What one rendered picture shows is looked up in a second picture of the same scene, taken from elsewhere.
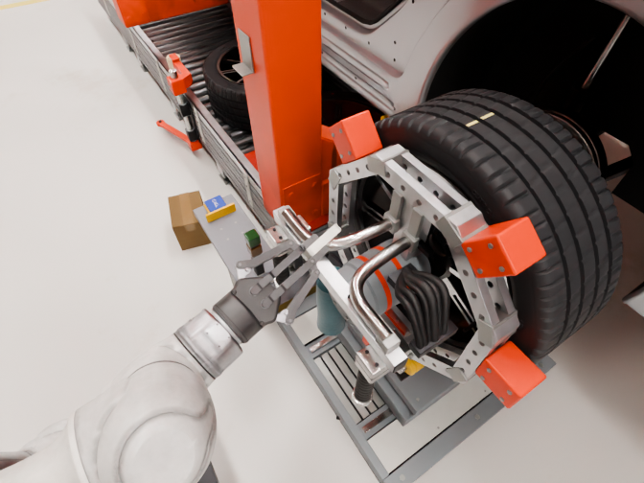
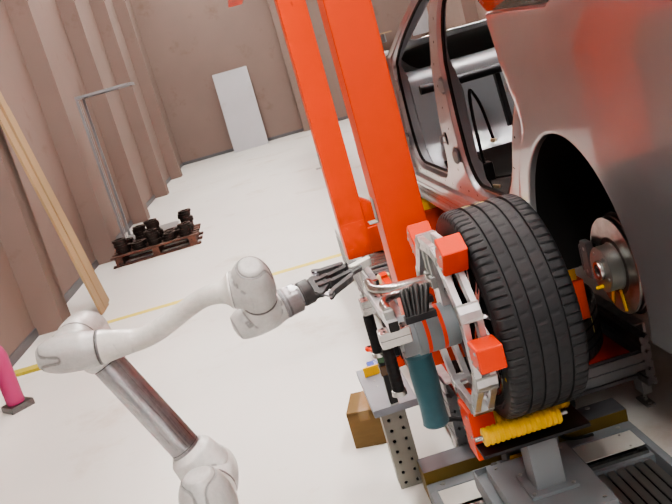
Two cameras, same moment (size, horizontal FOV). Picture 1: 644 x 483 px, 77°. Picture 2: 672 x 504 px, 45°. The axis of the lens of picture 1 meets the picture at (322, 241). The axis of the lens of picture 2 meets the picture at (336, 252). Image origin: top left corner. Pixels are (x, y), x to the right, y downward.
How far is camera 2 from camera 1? 197 cm
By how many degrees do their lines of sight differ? 45
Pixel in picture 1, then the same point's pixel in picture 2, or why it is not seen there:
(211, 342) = (287, 289)
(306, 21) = (404, 183)
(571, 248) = (503, 255)
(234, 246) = (380, 390)
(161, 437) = (250, 259)
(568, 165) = (512, 215)
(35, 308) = not seen: hidden behind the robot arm
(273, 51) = (383, 202)
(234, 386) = not seen: outside the picture
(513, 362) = (484, 341)
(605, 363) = not seen: outside the picture
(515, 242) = (445, 242)
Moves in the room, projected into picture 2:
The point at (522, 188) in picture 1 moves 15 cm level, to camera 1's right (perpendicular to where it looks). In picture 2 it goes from (472, 226) to (524, 218)
